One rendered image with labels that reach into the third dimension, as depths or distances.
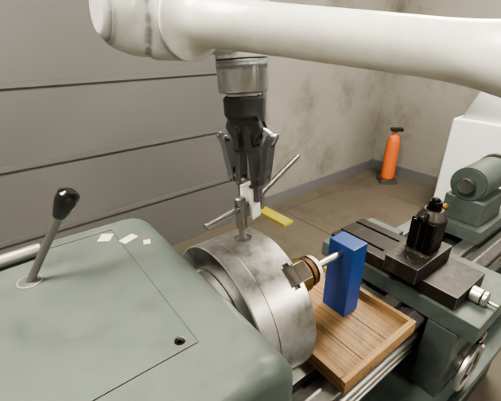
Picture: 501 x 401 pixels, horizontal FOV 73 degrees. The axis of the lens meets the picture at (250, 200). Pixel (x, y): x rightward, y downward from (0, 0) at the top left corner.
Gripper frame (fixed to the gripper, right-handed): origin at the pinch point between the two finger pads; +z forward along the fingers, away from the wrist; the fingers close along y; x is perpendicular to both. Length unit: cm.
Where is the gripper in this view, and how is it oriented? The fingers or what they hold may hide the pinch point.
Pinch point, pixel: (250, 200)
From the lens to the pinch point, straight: 67.9
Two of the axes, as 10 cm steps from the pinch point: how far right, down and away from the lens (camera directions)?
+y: -8.1, -1.6, 5.6
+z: 0.6, 9.3, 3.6
